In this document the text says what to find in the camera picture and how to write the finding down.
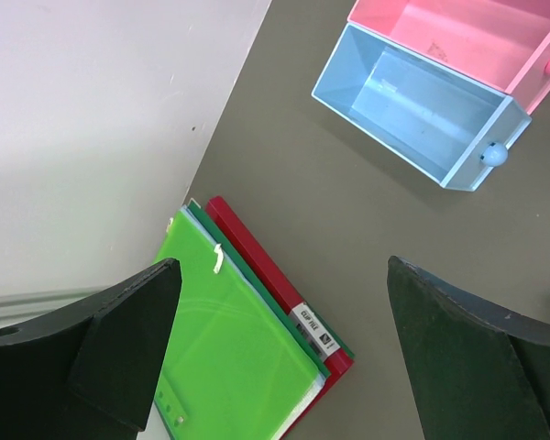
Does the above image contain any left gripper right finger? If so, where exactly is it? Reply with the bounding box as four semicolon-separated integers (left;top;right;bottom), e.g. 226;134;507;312
387;256;550;439

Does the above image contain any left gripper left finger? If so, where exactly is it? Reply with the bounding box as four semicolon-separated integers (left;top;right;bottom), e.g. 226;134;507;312
0;258;182;439

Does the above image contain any red clip file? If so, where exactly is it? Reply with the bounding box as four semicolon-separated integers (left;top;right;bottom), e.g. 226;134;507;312
205;196;354;411

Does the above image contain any green plastic folder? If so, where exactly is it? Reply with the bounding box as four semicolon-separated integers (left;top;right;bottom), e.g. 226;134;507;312
155;201;330;439

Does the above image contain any light blue drawer bin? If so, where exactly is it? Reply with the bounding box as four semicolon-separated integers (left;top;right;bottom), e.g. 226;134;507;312
312;24;532;192

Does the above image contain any pink drawer bin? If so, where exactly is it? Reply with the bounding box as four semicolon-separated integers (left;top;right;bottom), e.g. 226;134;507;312
347;0;550;113

